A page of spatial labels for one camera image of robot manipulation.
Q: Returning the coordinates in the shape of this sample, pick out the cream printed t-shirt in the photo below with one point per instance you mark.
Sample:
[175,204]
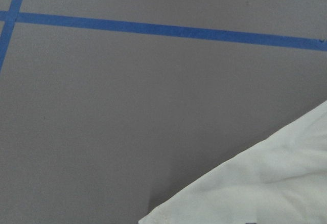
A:
[281,179]

